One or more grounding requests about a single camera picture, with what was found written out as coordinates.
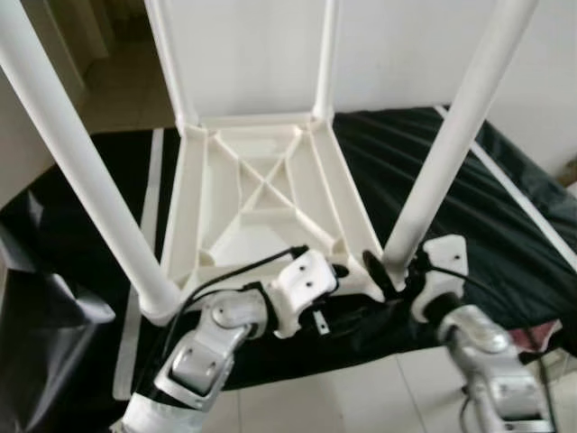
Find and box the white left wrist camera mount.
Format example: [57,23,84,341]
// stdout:
[269,250,340,340]

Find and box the black table cloth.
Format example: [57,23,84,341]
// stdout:
[0,106,577,433]

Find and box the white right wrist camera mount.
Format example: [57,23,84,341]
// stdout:
[410,235,470,323]

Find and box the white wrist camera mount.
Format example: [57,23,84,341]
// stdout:
[269,250,340,340]
[410,235,470,323]

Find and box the white round stand base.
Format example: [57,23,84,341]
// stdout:
[536,356,577,433]

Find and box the small tan object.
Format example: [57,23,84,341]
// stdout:
[559,158,577,186]

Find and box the beige door frame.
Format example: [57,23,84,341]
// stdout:
[45,0,118,69]

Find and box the pink cloth item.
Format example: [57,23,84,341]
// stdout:
[509,325,562,355]

